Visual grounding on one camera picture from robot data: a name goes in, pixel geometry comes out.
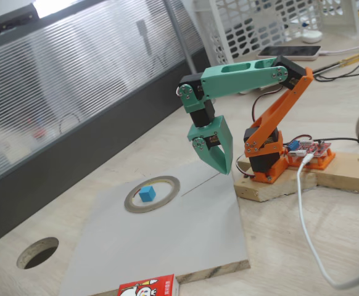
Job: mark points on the green gripper black servo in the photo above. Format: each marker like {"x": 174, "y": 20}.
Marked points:
{"x": 217, "y": 134}

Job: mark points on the blue cube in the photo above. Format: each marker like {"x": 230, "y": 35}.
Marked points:
{"x": 147, "y": 194}

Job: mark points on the red cartoon print box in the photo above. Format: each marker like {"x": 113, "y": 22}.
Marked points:
{"x": 142, "y": 288}

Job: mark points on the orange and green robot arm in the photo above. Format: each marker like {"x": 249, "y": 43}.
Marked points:
{"x": 238, "y": 80}

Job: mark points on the black rectangular camera device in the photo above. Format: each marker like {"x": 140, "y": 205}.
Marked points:
{"x": 16, "y": 17}

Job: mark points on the wooden block with screw holes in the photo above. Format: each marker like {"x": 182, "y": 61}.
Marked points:
{"x": 269, "y": 191}

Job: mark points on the red circuit board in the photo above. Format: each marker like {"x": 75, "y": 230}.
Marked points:
{"x": 315, "y": 148}

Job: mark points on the grey board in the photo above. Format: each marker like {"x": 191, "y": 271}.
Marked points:
{"x": 167, "y": 240}

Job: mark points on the orange circuit board holder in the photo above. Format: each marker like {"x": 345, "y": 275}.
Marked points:
{"x": 324, "y": 161}

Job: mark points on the smartphone with pink case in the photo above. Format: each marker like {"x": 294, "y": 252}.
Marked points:
{"x": 287, "y": 52}

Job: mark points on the wooden base plank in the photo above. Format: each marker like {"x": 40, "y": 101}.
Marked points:
{"x": 346, "y": 179}

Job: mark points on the white perforated plastic basket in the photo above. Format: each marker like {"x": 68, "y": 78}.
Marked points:
{"x": 259, "y": 18}

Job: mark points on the white earbuds case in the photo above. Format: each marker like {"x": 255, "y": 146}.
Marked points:
{"x": 311, "y": 37}

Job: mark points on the dark ribbed glass partition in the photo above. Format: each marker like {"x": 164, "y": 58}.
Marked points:
{"x": 74, "y": 92}

